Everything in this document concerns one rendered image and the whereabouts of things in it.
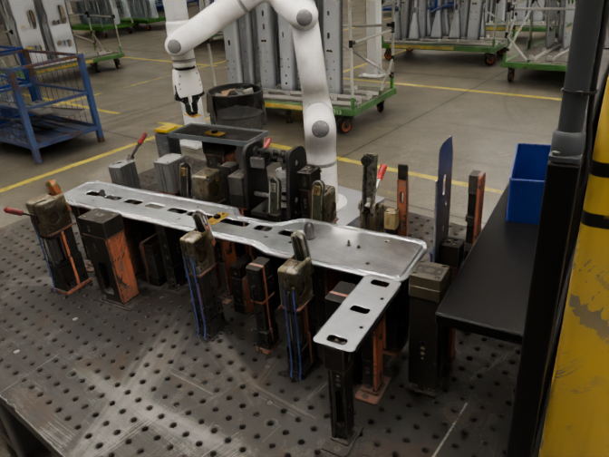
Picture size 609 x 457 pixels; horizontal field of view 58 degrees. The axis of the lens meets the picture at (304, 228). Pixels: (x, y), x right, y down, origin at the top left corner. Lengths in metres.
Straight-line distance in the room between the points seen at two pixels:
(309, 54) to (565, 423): 1.50
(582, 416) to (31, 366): 1.49
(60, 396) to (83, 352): 0.19
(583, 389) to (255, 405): 0.87
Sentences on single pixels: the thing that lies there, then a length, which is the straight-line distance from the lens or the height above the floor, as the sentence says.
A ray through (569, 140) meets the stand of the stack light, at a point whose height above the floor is 1.57.
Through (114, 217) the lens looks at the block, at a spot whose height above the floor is 1.03.
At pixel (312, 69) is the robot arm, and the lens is 2.05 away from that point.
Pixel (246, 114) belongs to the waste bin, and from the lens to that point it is 4.69.
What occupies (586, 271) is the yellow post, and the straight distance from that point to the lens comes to 0.78.
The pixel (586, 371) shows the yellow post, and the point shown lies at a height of 1.21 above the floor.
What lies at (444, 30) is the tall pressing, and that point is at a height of 0.40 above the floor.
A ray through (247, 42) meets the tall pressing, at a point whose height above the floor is 0.83.
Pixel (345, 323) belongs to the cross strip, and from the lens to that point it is 1.24.
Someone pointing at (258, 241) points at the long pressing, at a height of 1.00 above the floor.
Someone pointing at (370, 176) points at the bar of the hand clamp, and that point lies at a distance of 1.60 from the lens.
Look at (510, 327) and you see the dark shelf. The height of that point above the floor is 1.03.
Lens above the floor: 1.75
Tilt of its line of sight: 27 degrees down
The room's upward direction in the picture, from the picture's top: 5 degrees counter-clockwise
